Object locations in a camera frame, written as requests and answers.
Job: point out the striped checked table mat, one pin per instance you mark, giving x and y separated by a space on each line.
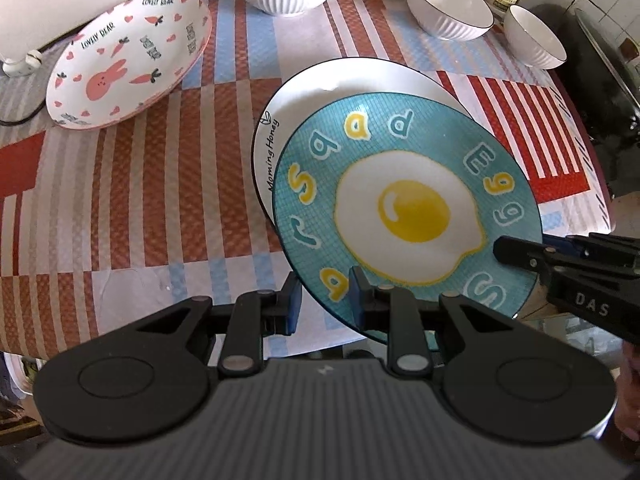
175 185

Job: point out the blue fried egg plate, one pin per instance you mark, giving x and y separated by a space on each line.
410 210

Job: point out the glass pot lid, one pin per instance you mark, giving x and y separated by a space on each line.
612 60

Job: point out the small white ribbed bowl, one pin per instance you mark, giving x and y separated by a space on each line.
532 35

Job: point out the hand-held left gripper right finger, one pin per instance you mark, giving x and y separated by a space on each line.
357 297

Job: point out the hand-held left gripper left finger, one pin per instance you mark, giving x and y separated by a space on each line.
293 307

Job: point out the white plate with black rim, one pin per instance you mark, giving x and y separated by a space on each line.
310 105

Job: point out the pink rabbit carrot plate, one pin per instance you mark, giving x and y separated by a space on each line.
115 75

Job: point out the black cooking pot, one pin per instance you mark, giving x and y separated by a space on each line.
585 60

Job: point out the white kitchen appliance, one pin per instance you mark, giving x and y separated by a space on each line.
55 0

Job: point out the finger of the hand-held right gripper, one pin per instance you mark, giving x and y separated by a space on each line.
522 252
610 250

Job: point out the person's right forearm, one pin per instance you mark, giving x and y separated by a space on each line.
631 390

